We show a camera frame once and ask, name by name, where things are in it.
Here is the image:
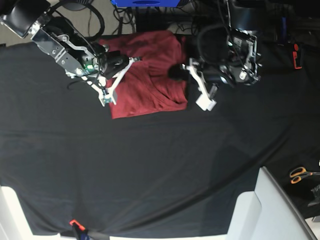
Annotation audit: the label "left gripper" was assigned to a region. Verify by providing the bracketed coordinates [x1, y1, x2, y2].
[167, 57, 237, 100]

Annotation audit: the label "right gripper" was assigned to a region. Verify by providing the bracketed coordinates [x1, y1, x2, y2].
[81, 43, 143, 100]

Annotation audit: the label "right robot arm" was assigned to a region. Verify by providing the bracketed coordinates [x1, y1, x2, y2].
[0, 0, 141, 105]

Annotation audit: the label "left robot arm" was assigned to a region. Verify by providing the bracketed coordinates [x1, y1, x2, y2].
[168, 0, 261, 100]

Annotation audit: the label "blue box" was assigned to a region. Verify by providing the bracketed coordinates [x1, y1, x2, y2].
[111, 0, 180, 8]

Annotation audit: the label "orange black clamp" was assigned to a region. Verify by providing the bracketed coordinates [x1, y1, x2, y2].
[292, 43, 304, 70]

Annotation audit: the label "black table cloth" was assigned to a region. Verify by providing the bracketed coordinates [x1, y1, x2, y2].
[0, 43, 320, 238]

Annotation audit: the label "blue clamp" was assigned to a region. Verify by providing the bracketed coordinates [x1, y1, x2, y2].
[69, 219, 91, 240]

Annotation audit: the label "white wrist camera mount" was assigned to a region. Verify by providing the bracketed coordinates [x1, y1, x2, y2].
[196, 94, 217, 111]

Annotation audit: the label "yellow handled scissors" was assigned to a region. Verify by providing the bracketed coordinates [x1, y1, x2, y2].
[289, 166, 320, 185]

